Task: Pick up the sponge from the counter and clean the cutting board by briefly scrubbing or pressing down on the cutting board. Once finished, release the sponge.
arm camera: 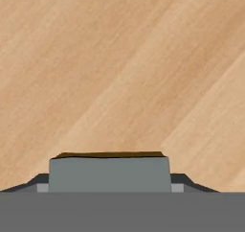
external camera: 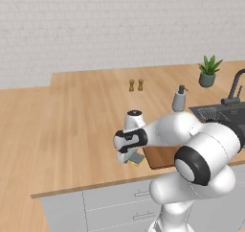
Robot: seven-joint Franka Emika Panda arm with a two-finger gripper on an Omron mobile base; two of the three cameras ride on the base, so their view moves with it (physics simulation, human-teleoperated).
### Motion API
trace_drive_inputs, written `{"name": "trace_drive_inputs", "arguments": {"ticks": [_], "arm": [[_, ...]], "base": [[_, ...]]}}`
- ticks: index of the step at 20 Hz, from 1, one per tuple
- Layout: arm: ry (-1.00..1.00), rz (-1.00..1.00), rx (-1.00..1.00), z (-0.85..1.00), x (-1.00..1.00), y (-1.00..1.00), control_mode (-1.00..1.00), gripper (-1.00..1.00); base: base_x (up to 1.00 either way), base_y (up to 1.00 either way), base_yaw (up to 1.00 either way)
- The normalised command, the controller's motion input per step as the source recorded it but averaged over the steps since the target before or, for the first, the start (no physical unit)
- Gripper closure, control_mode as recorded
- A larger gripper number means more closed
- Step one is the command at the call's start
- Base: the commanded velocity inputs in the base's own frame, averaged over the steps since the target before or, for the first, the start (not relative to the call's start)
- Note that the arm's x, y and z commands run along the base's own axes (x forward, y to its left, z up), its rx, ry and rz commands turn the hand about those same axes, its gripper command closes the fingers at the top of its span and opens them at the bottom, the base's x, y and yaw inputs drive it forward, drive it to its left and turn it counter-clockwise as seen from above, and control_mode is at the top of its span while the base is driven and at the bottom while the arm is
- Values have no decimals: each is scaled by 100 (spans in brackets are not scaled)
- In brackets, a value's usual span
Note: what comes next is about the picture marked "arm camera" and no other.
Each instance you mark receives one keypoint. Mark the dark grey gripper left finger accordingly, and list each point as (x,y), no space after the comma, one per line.
(40,180)

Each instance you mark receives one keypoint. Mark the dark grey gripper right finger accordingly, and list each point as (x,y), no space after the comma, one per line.
(179,180)

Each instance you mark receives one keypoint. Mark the grey sponge with brown top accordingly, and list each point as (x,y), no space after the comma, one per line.
(109,175)

